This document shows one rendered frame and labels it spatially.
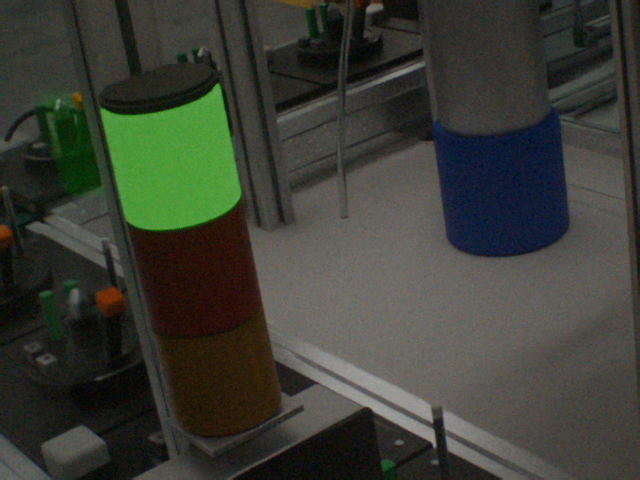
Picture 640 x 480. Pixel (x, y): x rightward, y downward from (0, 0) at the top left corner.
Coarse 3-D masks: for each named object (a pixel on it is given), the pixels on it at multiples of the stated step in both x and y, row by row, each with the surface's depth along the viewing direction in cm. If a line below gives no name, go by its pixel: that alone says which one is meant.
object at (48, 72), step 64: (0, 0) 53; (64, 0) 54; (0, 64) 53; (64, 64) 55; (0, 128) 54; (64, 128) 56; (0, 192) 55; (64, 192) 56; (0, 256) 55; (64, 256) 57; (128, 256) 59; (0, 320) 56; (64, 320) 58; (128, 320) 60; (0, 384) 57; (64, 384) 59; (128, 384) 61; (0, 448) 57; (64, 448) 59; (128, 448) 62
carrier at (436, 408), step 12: (432, 408) 93; (432, 420) 94; (444, 432) 94; (444, 444) 94; (420, 456) 106; (432, 456) 106; (444, 456) 95; (456, 456) 106; (384, 468) 93; (396, 468) 94; (408, 468) 105; (420, 468) 105; (432, 468) 105; (444, 468) 95; (456, 468) 104; (468, 468) 104; (480, 468) 103
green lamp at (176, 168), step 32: (128, 128) 53; (160, 128) 53; (192, 128) 53; (224, 128) 55; (128, 160) 54; (160, 160) 53; (192, 160) 54; (224, 160) 55; (128, 192) 55; (160, 192) 54; (192, 192) 54; (224, 192) 55; (160, 224) 54; (192, 224) 55
